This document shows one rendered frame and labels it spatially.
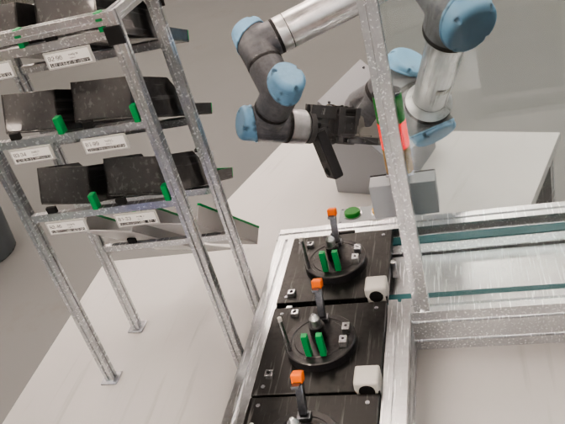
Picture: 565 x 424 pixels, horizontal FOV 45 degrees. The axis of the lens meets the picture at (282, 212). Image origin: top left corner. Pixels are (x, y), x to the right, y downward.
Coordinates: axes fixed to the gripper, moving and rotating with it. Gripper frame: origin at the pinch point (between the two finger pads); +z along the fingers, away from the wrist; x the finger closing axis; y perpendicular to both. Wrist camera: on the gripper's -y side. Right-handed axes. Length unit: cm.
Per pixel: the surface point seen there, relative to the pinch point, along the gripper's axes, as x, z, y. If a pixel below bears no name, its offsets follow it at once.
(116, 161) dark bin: -3, -61, -7
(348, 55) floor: 363, 183, 47
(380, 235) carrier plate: -2.4, 0.5, -21.5
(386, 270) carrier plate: -14.0, -4.4, -26.7
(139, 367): 12, -51, -56
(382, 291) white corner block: -20.8, -9.1, -29.2
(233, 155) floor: 284, 64, -31
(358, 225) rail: 6.1, -0.6, -21.0
